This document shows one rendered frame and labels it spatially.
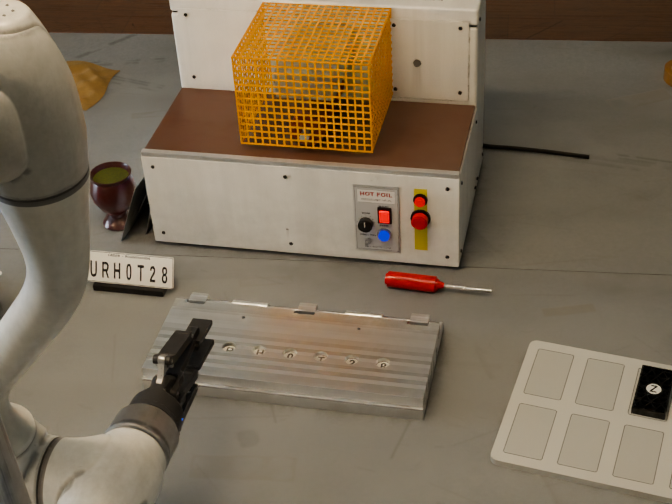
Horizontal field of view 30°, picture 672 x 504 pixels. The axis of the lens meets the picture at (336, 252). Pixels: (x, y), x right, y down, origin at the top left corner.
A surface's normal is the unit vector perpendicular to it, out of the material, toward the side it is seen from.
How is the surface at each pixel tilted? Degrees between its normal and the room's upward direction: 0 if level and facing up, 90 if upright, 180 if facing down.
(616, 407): 0
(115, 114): 0
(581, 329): 0
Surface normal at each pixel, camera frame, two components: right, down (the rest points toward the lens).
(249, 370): -0.05, -0.80
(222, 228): -0.21, 0.60
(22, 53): 0.60, 0.12
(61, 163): 0.68, 0.54
